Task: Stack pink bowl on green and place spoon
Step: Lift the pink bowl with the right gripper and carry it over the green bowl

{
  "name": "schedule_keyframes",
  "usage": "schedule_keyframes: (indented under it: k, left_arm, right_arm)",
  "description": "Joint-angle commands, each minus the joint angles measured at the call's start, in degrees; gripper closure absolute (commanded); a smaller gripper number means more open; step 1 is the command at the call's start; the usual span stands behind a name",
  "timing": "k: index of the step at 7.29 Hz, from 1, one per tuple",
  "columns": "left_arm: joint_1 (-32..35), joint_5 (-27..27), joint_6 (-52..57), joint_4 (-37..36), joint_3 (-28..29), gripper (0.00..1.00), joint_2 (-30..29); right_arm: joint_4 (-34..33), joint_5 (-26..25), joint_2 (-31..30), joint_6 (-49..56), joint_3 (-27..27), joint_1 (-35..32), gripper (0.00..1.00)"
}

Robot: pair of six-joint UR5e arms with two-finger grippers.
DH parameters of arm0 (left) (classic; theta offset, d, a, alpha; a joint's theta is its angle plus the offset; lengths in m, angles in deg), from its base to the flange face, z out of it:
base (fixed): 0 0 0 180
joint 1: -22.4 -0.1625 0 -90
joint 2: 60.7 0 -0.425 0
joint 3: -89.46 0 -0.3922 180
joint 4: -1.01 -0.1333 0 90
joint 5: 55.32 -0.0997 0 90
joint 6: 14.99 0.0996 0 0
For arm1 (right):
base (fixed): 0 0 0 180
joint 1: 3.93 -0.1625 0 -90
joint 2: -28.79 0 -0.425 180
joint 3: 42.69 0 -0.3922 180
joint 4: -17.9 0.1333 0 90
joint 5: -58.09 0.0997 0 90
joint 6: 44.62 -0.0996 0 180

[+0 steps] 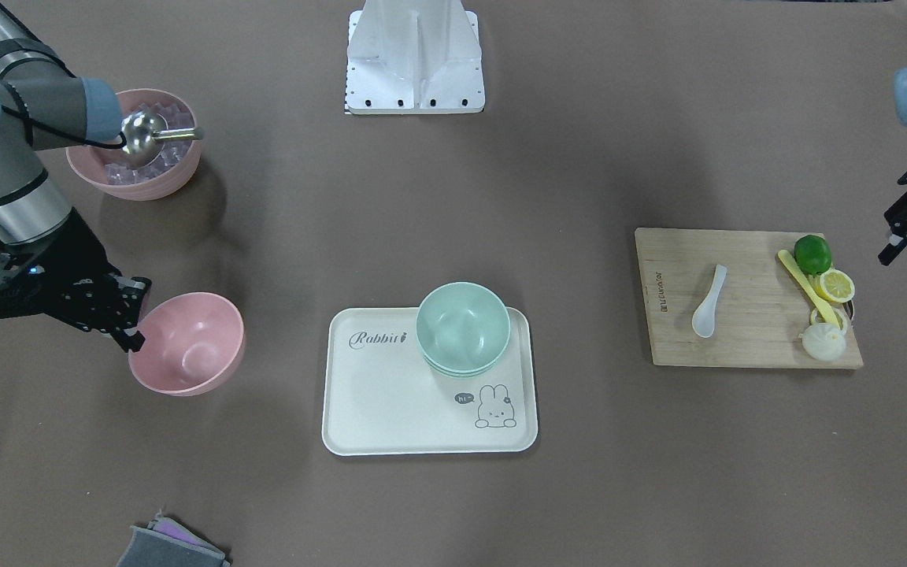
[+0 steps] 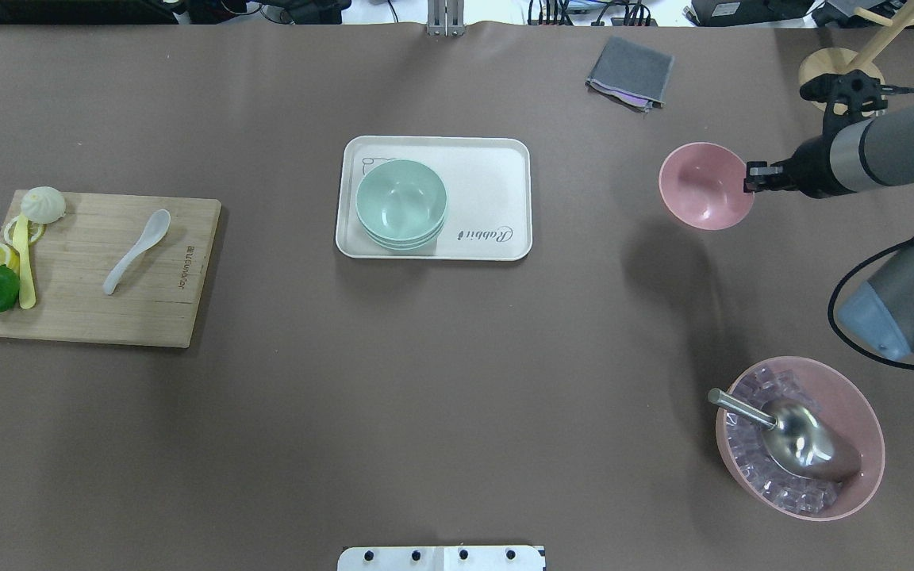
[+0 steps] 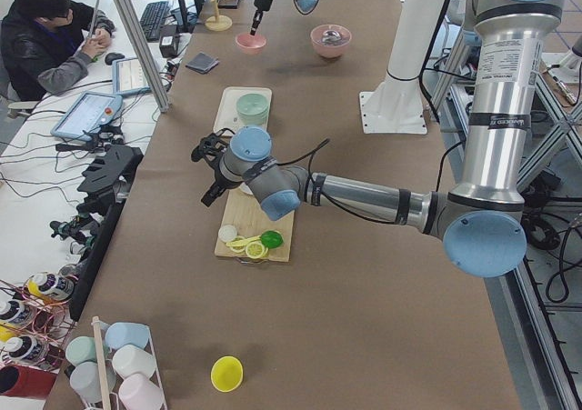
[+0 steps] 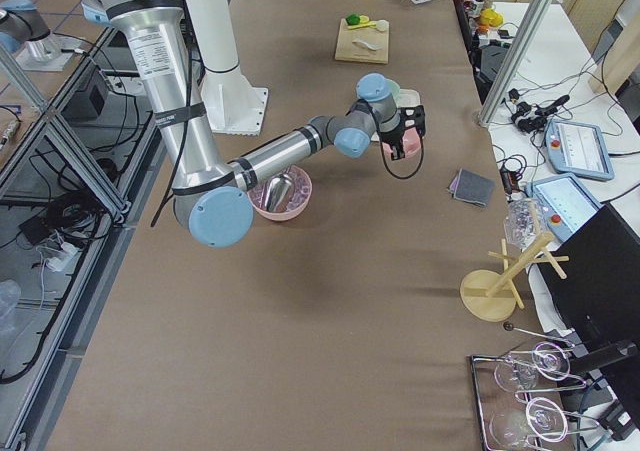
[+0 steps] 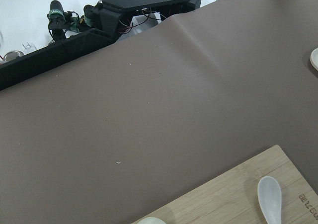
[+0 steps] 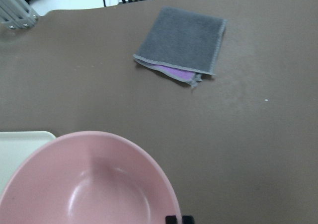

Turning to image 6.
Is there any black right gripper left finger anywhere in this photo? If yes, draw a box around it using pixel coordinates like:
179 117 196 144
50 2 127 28
165 216 177 224

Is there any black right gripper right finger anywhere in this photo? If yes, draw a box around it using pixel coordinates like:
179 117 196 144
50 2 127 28
182 216 194 224

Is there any small pink bowl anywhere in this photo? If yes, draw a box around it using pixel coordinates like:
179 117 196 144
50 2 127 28
0 131 182 224

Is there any white rabbit serving tray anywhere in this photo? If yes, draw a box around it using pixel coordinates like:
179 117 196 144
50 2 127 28
0 131 56 192

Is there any grey folded cloth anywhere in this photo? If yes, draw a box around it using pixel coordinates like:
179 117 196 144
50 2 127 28
133 6 227 87

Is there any aluminium frame post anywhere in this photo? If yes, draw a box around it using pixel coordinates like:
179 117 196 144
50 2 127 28
0 0 39 30

